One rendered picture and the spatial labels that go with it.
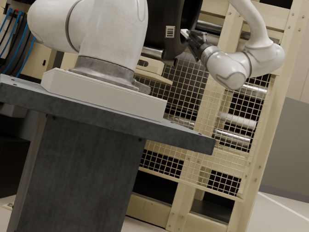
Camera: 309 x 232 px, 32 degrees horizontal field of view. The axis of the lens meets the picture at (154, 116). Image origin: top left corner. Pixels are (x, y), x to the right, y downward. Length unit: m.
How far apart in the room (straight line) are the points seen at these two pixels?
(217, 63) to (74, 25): 0.68
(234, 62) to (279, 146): 4.32
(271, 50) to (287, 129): 4.25
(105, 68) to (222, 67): 0.67
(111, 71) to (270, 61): 0.82
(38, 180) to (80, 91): 0.23
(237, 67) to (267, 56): 0.14
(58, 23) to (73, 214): 0.51
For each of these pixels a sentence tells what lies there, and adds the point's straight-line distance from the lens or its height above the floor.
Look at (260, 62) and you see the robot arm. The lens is 1.99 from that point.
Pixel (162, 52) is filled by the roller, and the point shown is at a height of 0.90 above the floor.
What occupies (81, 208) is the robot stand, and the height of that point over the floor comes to 0.40.
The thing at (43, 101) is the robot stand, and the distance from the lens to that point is 1.16.
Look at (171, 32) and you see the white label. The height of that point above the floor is 0.99.
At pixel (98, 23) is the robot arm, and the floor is 0.84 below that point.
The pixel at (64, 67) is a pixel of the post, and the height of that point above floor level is 0.72.
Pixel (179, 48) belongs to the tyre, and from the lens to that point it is 2.55.
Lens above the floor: 0.71
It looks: 2 degrees down
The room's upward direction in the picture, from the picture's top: 16 degrees clockwise
